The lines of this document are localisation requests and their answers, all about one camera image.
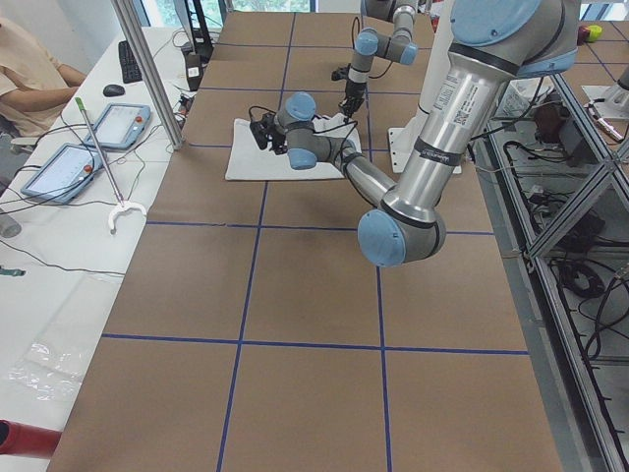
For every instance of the seated person beige shirt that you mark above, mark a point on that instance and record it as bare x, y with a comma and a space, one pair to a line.
35, 85

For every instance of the red cylinder object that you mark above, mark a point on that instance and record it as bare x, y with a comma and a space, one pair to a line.
27, 440

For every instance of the near blue teach pendant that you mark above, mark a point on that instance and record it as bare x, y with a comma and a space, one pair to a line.
64, 175

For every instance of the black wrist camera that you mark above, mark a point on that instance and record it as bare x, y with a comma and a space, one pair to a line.
339, 74
261, 128

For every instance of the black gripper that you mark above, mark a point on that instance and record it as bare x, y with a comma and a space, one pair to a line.
278, 138
353, 91

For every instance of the white camera stand column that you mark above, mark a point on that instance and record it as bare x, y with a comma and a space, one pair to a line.
402, 140

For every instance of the white reacher grabber stick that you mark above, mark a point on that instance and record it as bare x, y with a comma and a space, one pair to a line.
122, 205

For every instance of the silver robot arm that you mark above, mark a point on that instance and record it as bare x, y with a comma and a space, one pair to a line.
397, 47
494, 42

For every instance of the blue teach pendant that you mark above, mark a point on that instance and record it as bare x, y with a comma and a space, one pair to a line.
120, 125
64, 175

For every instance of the black keyboard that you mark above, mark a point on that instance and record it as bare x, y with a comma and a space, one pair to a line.
130, 69

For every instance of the black computer mouse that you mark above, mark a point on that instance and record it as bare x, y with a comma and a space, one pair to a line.
113, 90

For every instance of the far blue teach pendant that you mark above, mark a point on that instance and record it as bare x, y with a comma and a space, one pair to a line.
120, 125

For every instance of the clear plastic bag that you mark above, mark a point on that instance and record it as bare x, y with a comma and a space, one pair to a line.
49, 372

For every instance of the aluminium frame post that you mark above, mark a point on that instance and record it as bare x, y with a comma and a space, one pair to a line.
133, 31

